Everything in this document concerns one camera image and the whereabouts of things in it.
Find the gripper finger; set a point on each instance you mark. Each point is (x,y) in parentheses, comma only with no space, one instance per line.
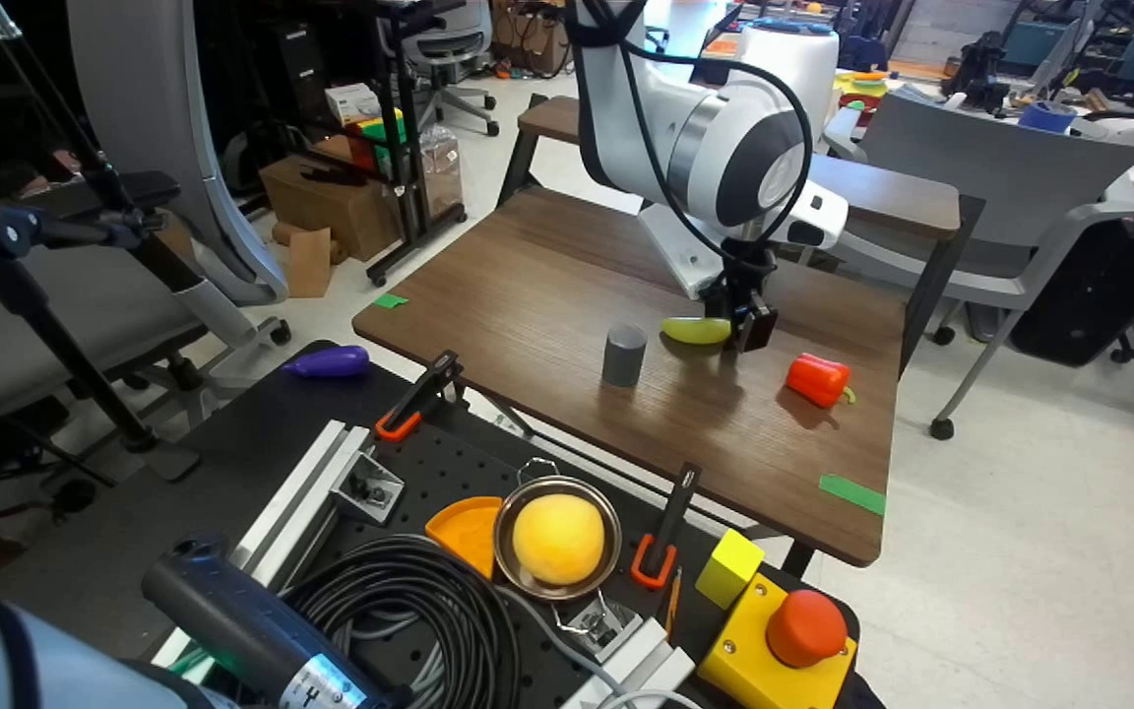
(756,330)
(720,300)

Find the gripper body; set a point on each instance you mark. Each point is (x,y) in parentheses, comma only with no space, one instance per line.
(746,271)

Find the yellow-green toy banana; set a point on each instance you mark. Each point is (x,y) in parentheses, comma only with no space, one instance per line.
(693,330)

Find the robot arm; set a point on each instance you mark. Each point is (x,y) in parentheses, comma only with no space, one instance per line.
(724,148)

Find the red toy pepper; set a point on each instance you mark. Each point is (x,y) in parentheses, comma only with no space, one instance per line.
(816,378)

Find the grey cylinder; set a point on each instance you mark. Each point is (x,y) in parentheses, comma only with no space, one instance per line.
(624,356)

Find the wooden side table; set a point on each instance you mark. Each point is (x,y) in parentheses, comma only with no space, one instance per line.
(882,197)

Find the green tape strip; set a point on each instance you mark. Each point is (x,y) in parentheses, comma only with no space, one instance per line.
(852,494)
(390,300)

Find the black and orange clamp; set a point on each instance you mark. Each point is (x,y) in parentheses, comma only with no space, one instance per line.
(419,394)
(670,522)

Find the metal bowl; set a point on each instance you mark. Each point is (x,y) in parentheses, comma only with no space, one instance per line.
(606,512)

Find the yellow block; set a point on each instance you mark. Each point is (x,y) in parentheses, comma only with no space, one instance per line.
(727,568)

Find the grey chair with castors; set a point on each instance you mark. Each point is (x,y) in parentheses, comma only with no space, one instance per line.
(1000,177)

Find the pencil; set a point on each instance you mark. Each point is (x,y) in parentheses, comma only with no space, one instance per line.
(673,601)

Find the yellow ball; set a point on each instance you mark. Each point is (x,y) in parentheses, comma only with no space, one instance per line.
(558,539)

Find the yellow box with red button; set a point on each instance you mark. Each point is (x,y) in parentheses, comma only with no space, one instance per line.
(754,665)

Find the black chair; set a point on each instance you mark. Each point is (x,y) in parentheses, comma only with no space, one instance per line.
(1089,286)

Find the orange plastic plate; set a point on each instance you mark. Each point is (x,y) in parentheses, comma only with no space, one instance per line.
(464,532)

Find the black rolling stand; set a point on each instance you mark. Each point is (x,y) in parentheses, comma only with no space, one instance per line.
(408,138)

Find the grey office chair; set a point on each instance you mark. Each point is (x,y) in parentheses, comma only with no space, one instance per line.
(154,118)
(454,44)

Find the purple toy eggplant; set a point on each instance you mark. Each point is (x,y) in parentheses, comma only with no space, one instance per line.
(329,361)

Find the stack of cardboard boxes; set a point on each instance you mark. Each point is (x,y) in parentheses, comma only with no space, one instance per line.
(331,202)

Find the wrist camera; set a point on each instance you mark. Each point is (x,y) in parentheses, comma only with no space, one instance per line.
(680,246)

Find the aluminium rail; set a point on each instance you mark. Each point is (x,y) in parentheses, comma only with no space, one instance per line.
(311,492)
(641,660)

